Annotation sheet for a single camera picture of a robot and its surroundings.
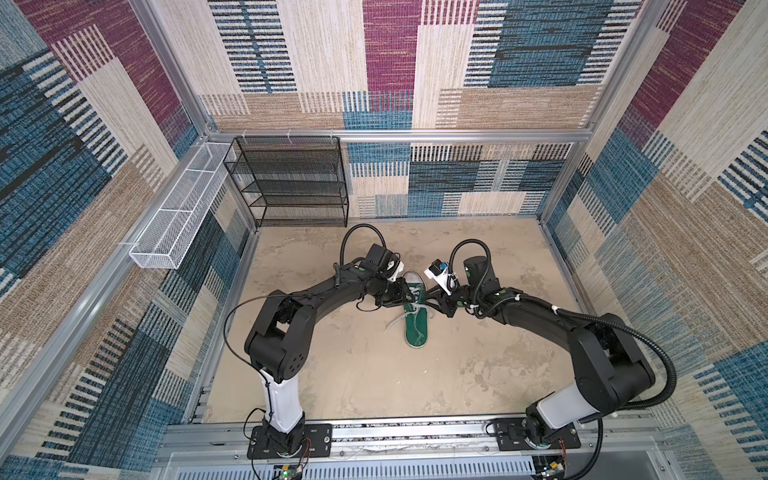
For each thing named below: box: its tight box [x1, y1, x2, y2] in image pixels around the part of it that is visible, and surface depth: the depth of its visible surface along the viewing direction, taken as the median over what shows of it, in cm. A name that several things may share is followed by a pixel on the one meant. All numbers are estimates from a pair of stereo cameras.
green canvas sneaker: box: [403, 271, 429, 349], surface depth 91 cm
